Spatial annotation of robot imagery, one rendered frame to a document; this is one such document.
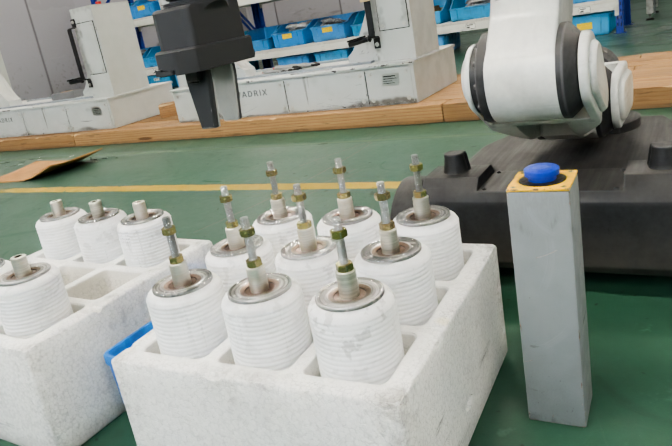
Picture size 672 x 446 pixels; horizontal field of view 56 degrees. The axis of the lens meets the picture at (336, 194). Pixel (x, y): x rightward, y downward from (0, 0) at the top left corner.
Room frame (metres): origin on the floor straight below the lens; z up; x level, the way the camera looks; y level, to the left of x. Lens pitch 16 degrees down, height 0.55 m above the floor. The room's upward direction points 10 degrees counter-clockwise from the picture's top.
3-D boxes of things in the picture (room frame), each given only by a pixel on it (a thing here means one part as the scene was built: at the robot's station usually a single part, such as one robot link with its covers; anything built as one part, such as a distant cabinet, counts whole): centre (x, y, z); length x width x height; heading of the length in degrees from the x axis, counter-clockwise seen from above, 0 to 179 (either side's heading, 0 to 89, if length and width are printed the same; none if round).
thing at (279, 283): (0.68, 0.11, 0.25); 0.08 x 0.08 x 0.01
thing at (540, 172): (0.70, -0.24, 0.32); 0.04 x 0.04 x 0.02
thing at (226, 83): (0.70, 0.09, 0.48); 0.03 x 0.02 x 0.06; 58
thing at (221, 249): (0.84, 0.15, 0.25); 0.08 x 0.08 x 0.01
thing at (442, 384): (0.78, 0.05, 0.09); 0.39 x 0.39 x 0.18; 60
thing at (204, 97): (0.66, 0.12, 0.48); 0.03 x 0.02 x 0.06; 58
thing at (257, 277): (0.68, 0.11, 0.26); 0.02 x 0.02 x 0.03
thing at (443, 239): (0.83, -0.11, 0.16); 0.10 x 0.10 x 0.18
